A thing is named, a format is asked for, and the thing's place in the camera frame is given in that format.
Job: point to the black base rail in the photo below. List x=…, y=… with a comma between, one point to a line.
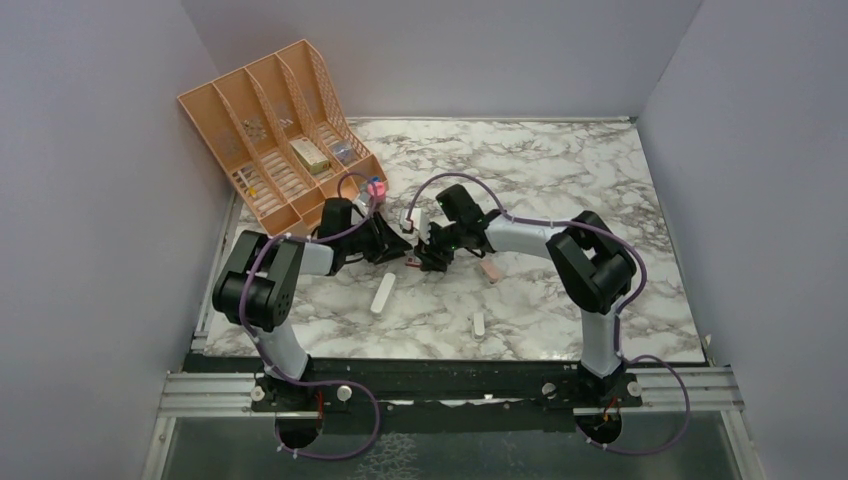
x=351, y=396

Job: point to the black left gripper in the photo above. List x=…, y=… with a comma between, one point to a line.
x=387, y=244

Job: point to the yellow green box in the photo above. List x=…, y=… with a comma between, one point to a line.
x=310, y=156

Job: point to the clear bag of clips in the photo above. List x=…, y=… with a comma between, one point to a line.
x=344, y=152

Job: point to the long white stapler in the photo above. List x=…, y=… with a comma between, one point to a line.
x=382, y=294

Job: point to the peach plastic desk organizer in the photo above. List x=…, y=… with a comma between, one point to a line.
x=247, y=118

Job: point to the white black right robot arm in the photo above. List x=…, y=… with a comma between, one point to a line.
x=595, y=267

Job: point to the pink cap glue bottle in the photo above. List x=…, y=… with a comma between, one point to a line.
x=377, y=192

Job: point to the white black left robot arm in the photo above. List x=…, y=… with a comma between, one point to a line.
x=256, y=287

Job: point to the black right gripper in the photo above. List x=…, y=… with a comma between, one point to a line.
x=431, y=259

